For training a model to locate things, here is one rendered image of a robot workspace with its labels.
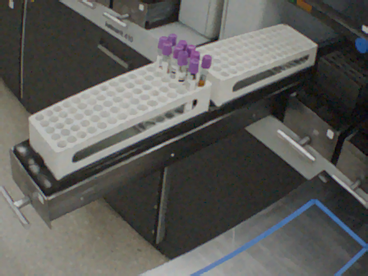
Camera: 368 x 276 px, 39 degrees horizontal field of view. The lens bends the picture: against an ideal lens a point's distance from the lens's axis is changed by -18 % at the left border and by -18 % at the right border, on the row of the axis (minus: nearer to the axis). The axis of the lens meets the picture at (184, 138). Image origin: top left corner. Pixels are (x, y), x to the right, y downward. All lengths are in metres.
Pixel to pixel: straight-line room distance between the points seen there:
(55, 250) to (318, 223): 1.12
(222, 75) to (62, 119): 0.28
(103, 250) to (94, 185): 0.95
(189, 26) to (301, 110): 0.41
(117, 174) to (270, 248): 0.26
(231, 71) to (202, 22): 0.35
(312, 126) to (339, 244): 0.34
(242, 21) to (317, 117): 0.30
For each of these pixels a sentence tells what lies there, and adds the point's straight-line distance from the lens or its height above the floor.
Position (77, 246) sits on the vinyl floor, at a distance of 1.82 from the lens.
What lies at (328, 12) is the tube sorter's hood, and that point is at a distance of 1.06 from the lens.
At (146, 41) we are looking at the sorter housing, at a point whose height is 0.71.
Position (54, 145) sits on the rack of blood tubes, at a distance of 0.83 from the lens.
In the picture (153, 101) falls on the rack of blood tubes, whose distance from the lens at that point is 0.92.
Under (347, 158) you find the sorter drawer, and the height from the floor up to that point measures 0.77.
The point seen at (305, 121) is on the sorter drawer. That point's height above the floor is 0.78.
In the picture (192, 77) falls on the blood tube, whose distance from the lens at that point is 0.93.
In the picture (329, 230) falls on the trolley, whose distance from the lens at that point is 0.84.
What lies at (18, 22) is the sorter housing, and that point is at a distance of 2.09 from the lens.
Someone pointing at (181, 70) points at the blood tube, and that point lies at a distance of 0.94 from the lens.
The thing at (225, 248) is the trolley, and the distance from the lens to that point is 0.78.
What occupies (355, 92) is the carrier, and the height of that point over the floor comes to 0.86.
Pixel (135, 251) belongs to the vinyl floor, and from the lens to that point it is 1.82.
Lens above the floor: 1.40
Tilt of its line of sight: 39 degrees down
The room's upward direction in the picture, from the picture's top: 8 degrees clockwise
